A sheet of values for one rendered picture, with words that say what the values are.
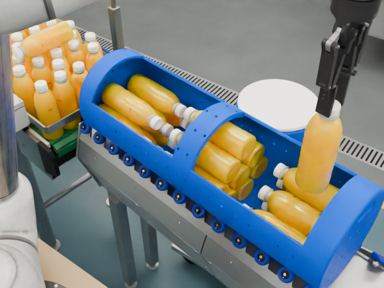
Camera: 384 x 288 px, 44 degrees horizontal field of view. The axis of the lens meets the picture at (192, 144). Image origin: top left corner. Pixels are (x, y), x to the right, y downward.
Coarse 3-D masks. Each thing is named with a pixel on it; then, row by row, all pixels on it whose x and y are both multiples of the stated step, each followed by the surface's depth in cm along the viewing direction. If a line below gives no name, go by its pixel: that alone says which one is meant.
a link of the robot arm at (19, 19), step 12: (0, 0) 52; (12, 0) 53; (24, 0) 53; (36, 0) 54; (0, 12) 53; (12, 12) 54; (24, 12) 54; (36, 12) 55; (48, 12) 59; (0, 24) 55; (12, 24) 55; (24, 24) 56; (36, 24) 58
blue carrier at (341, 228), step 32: (96, 64) 143; (128, 64) 153; (96, 96) 150; (192, 96) 150; (96, 128) 147; (128, 128) 134; (192, 128) 123; (256, 128) 136; (160, 160) 128; (192, 160) 121; (288, 160) 134; (192, 192) 124; (224, 192) 116; (256, 192) 139; (352, 192) 104; (256, 224) 111; (320, 224) 102; (352, 224) 100; (288, 256) 108; (320, 256) 102; (352, 256) 121
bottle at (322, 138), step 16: (320, 128) 91; (336, 128) 91; (304, 144) 96; (320, 144) 93; (336, 144) 93; (304, 160) 98; (320, 160) 95; (304, 176) 100; (320, 176) 98; (320, 192) 102
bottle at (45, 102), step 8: (48, 88) 155; (40, 96) 154; (48, 96) 155; (40, 104) 155; (48, 104) 156; (56, 104) 159; (40, 112) 157; (48, 112) 158; (56, 112) 160; (40, 120) 160; (48, 120) 160; (56, 120) 161; (48, 136) 165; (56, 136) 165
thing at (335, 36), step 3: (339, 27) 76; (336, 30) 77; (339, 30) 76; (336, 33) 76; (333, 36) 76; (336, 36) 76; (330, 39) 76; (333, 39) 76; (336, 39) 76; (327, 42) 76; (330, 42) 76; (327, 45) 76; (330, 45) 76; (339, 45) 77; (327, 48) 77; (330, 51) 77
